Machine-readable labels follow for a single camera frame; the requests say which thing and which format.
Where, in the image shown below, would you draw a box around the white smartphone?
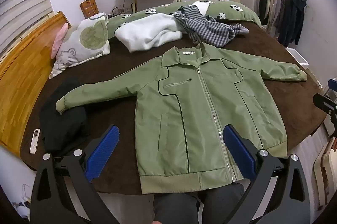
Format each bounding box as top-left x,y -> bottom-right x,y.
29,129 -> 41,154

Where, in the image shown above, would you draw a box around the person's dark grey pants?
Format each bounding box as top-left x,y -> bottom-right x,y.
153,182 -> 245,224

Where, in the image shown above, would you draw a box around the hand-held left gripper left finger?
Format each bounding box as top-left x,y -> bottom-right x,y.
30,124 -> 120,224

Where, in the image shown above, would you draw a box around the beige hanging coat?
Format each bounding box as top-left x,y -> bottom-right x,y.
266,0 -> 284,32

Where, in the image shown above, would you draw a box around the grey striped garment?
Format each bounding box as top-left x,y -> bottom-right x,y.
172,5 -> 249,48

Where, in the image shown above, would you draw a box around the green zip jacket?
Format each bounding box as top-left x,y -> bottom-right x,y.
56,42 -> 308,195

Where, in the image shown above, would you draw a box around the black folded garment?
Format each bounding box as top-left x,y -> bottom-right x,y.
39,77 -> 91,158

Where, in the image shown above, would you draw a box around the wooden bed headboard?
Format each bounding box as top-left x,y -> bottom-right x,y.
0,11 -> 71,158

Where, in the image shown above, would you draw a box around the wooden stool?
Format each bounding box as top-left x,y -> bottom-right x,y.
80,0 -> 100,19

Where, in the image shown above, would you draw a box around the white storage basket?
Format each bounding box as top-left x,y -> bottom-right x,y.
286,47 -> 309,66

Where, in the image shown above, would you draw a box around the bear print pillow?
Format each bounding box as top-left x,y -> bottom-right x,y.
49,12 -> 110,79

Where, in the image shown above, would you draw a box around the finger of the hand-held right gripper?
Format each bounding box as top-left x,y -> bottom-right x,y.
313,94 -> 337,115

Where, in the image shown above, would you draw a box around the cream wooden frame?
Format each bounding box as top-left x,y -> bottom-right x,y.
312,137 -> 337,214

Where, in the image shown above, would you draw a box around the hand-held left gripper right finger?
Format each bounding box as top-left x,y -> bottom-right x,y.
222,124 -> 314,224

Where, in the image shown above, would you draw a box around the white fleece garment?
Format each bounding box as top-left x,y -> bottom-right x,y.
114,13 -> 183,53

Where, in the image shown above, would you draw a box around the dark navy hanging hoodie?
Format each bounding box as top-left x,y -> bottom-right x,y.
278,0 -> 307,48

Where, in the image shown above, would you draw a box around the pink fluffy cushion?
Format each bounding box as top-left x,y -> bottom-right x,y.
51,22 -> 69,59

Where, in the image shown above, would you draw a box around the green panda print duvet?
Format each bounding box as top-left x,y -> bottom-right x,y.
107,0 -> 262,39

